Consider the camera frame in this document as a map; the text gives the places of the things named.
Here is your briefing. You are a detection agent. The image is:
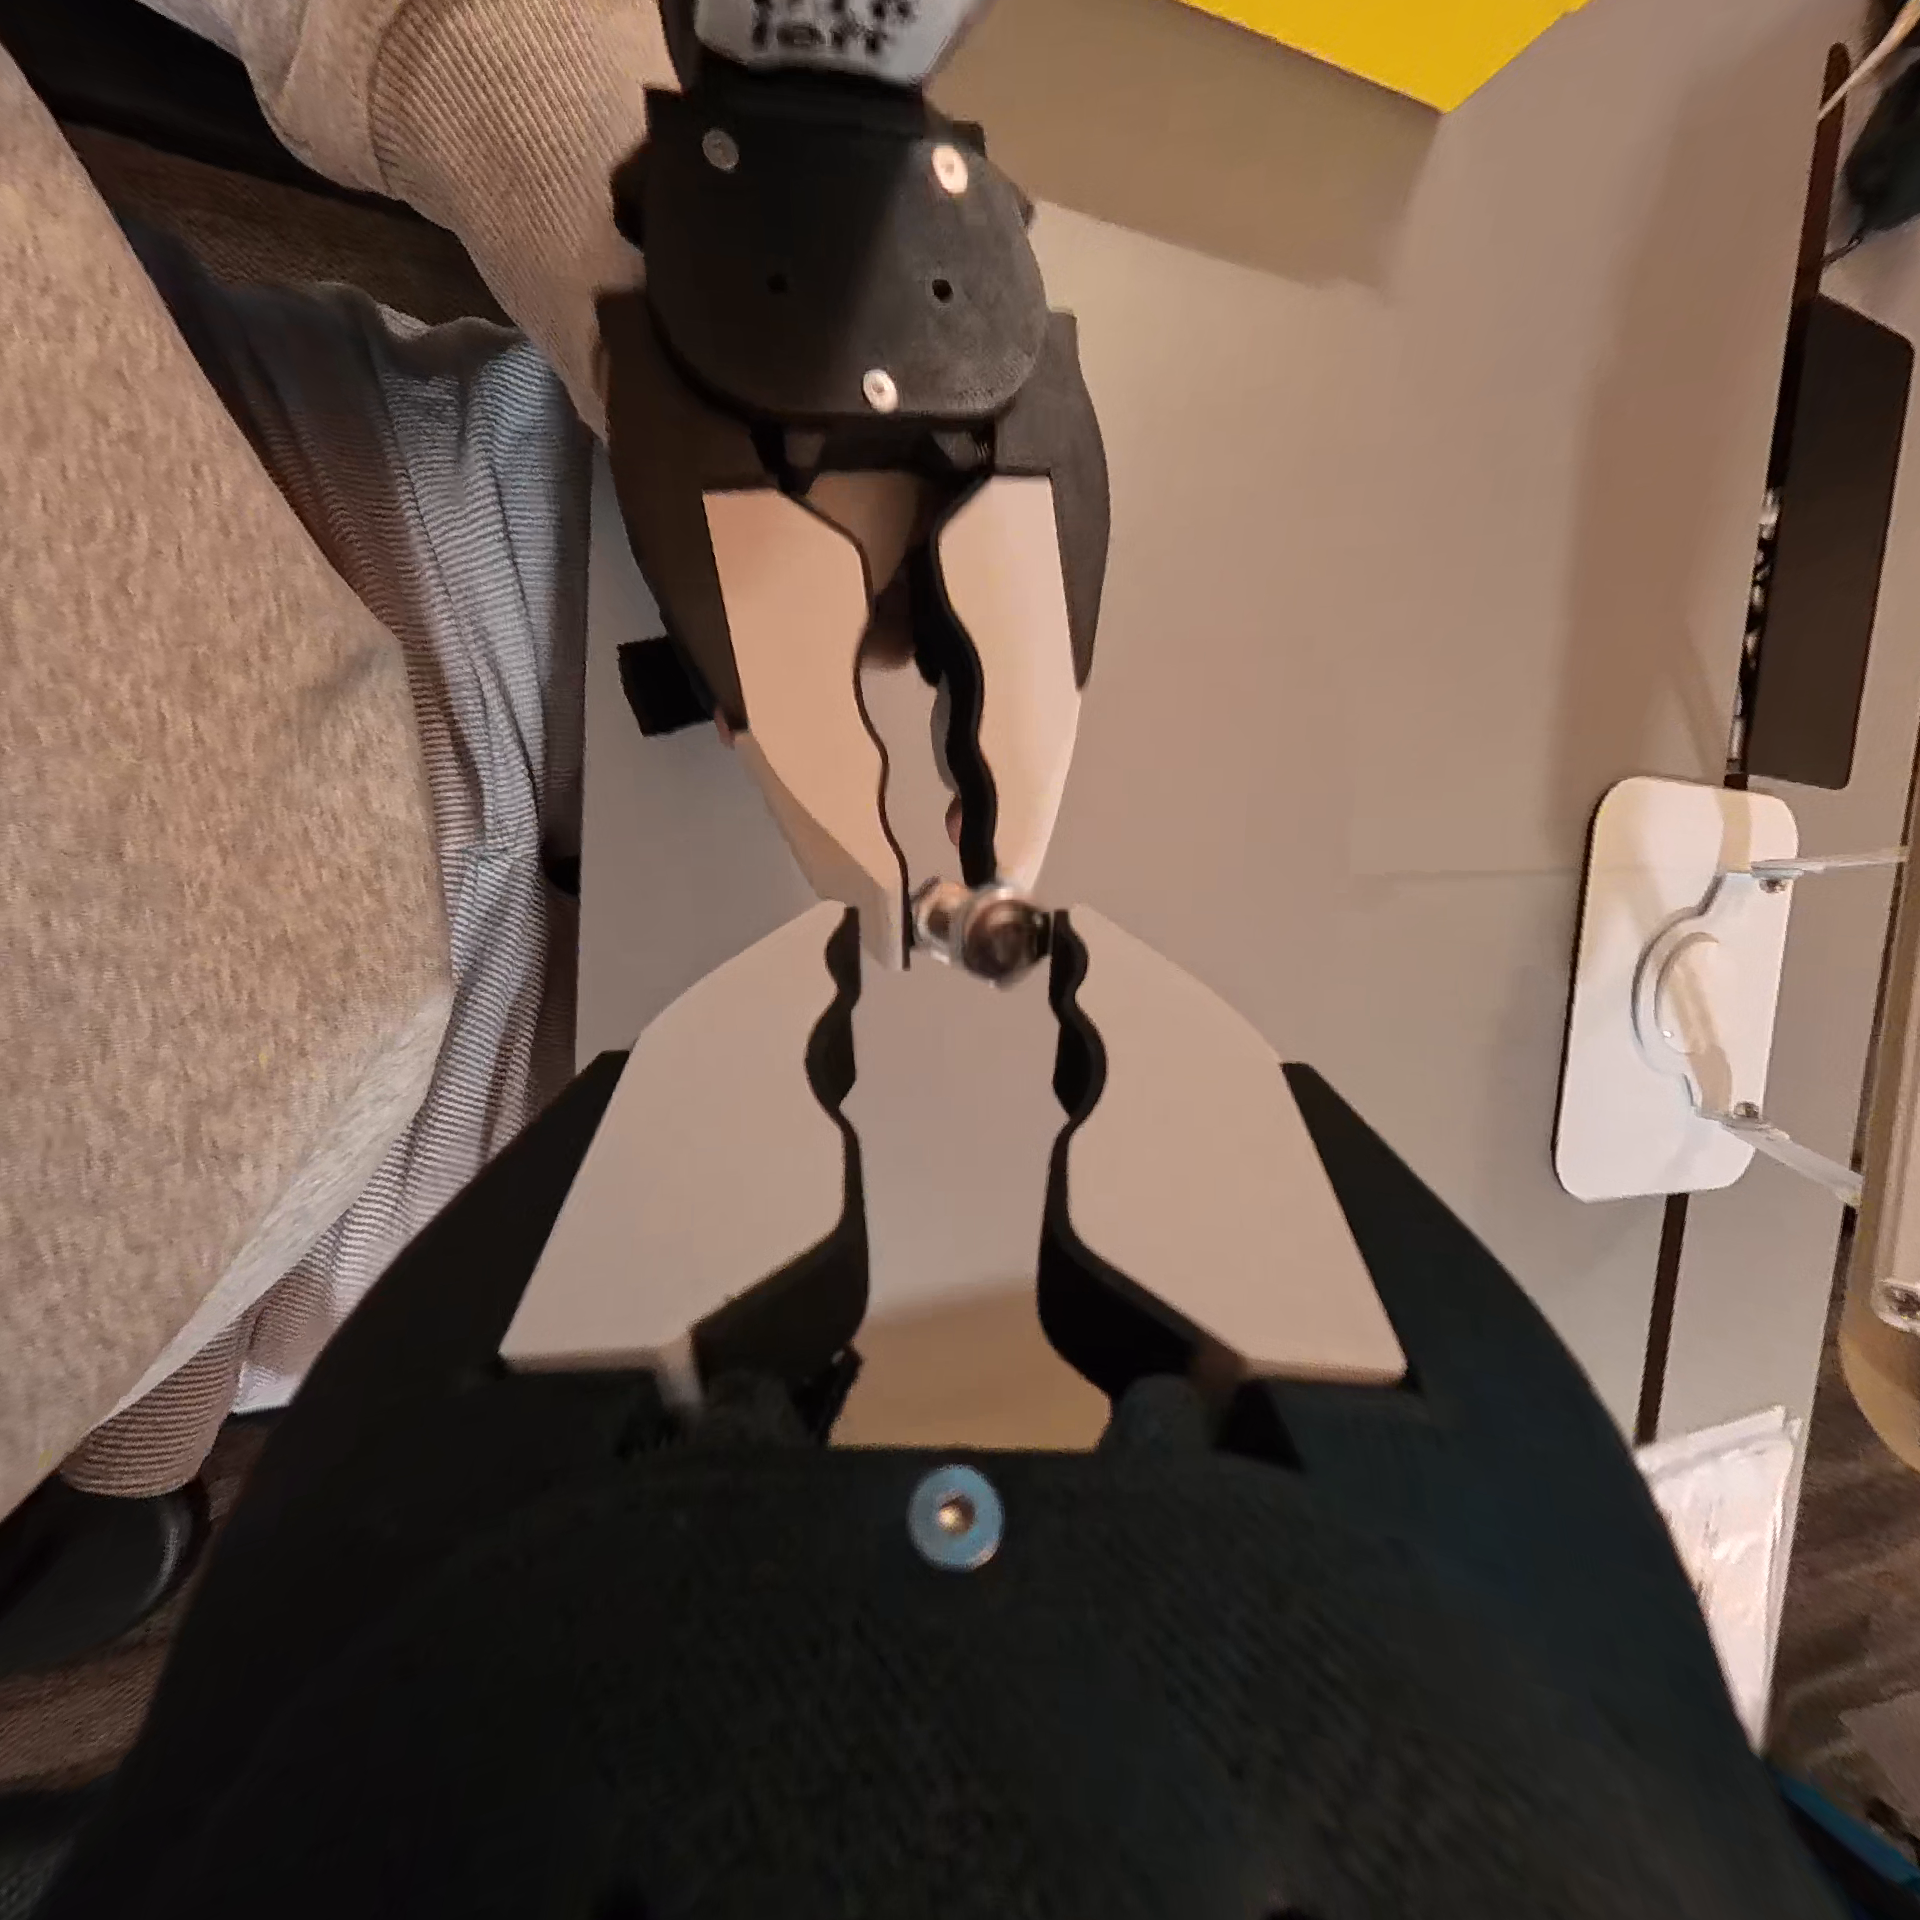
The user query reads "document stand with white base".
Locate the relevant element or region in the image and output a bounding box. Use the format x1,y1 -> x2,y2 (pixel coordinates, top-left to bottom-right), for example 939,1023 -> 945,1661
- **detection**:
1552,772 -> 1920,1488

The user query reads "person's striped shirt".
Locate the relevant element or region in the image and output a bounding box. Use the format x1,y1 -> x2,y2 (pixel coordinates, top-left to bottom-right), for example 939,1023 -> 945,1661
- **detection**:
119,211 -> 597,1419

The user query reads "steel bolt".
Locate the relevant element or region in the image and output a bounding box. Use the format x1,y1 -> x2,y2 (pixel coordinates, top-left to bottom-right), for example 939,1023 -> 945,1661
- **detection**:
913,882 -> 1040,980

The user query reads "black desk cable cover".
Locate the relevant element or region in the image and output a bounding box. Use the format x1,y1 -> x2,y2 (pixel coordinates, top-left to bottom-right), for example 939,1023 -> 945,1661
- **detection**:
1744,293 -> 1917,792

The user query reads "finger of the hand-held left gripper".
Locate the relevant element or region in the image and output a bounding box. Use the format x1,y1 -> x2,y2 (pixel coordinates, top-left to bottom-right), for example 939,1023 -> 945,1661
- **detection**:
913,471 -> 1088,902
702,486 -> 916,971

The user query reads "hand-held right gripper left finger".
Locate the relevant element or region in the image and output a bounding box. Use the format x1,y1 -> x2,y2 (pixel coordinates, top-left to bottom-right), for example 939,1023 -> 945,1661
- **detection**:
497,901 -> 875,1408

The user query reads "clear plastic bag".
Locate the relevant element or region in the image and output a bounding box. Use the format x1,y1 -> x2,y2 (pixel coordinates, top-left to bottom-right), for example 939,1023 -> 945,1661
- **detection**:
1633,1402 -> 1806,1671

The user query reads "yellow plastic bin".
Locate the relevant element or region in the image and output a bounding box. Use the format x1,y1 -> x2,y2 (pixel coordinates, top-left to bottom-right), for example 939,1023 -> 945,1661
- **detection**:
1184,0 -> 1599,115

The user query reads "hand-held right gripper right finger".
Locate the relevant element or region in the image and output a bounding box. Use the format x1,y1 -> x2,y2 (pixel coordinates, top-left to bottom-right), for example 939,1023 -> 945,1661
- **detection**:
1038,902 -> 1413,1384

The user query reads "person's left forearm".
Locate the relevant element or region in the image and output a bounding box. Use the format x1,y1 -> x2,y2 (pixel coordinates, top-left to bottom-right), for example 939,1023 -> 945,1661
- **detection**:
256,0 -> 705,440

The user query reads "grey desk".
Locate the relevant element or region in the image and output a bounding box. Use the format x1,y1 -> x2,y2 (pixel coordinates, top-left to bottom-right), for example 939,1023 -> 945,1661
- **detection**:
575,0 -> 1847,1501

